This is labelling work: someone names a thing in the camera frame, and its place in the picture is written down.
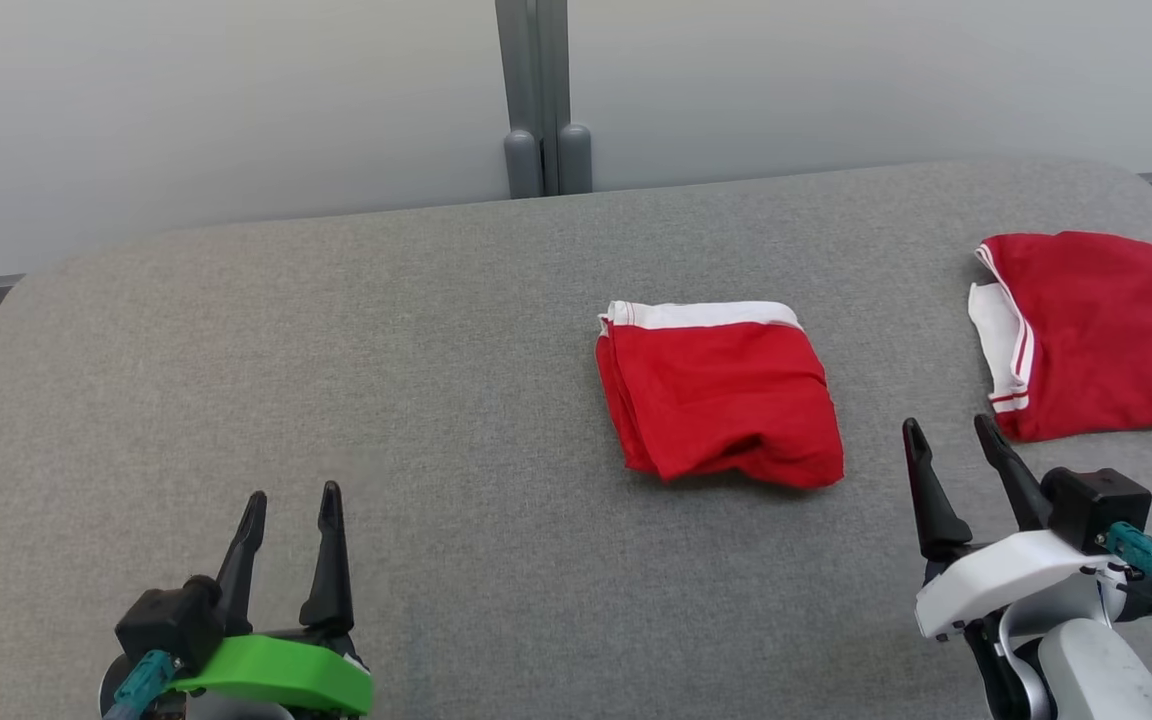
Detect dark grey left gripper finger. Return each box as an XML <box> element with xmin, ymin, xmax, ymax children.
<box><xmin>213</xmin><ymin>490</ymin><xmax>269</xmax><ymax>638</ymax></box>
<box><xmin>298</xmin><ymin>481</ymin><xmax>356</xmax><ymax>635</ymax></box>

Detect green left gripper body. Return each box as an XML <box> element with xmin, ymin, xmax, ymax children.
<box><xmin>171</xmin><ymin>628</ymin><xmax>376</xmax><ymax>718</ymax></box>

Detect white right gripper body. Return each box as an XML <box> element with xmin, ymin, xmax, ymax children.
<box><xmin>914</xmin><ymin>530</ymin><xmax>1128</xmax><ymax>642</ymax></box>

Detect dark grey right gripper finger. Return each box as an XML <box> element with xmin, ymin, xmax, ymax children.
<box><xmin>973</xmin><ymin>413</ymin><xmax>1055</xmax><ymax>534</ymax></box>
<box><xmin>902</xmin><ymin>418</ymin><xmax>975</xmax><ymax>562</ymax></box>

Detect red shirt with white sleeves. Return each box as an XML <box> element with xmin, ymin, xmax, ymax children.
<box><xmin>968</xmin><ymin>231</ymin><xmax>1152</xmax><ymax>443</ymax></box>

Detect teal right camera connector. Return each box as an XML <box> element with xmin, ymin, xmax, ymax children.
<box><xmin>1101</xmin><ymin>522</ymin><xmax>1152</xmax><ymax>594</ymax></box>

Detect teal camera connector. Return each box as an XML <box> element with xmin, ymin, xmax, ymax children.
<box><xmin>1101</xmin><ymin>522</ymin><xmax>1152</xmax><ymax>594</ymax></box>
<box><xmin>101</xmin><ymin>650</ymin><xmax>183</xmax><ymax>720</ymax></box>

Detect teal left camera connector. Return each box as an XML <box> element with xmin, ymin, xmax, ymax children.
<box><xmin>101</xmin><ymin>650</ymin><xmax>183</xmax><ymax>720</ymax></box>

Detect grey partition post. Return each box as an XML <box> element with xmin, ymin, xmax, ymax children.
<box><xmin>494</xmin><ymin>0</ymin><xmax>594</xmax><ymax>199</ymax></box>

